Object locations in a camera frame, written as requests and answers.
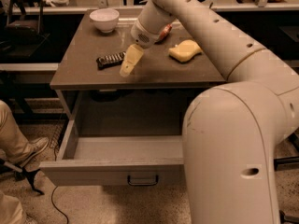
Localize black floor cable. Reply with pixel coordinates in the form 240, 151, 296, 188
50, 123, 70, 224

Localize black chair base leg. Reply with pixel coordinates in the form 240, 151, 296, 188
274, 133, 299, 170

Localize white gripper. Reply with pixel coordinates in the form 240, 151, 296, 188
120, 19, 161, 77

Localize person leg beige trousers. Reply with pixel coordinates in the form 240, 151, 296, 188
0, 101, 34, 164

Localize open grey top drawer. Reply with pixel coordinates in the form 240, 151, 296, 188
39, 90, 188, 187

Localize black drawer handle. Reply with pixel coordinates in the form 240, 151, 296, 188
127, 175, 159, 187

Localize grey drawer cabinet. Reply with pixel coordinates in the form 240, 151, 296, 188
50, 7, 227, 133

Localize black office chair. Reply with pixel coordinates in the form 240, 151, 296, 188
0, 0, 48, 60

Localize yellow sponge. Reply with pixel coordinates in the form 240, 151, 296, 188
168, 40, 202, 63

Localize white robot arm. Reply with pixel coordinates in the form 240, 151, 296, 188
121, 0, 299, 224

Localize grey sneaker shoe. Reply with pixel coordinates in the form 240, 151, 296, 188
18, 137, 49, 167

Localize red soda can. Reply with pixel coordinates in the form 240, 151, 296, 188
157, 24, 172, 43

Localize white ceramic bowl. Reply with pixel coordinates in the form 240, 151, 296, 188
90, 8, 120, 34

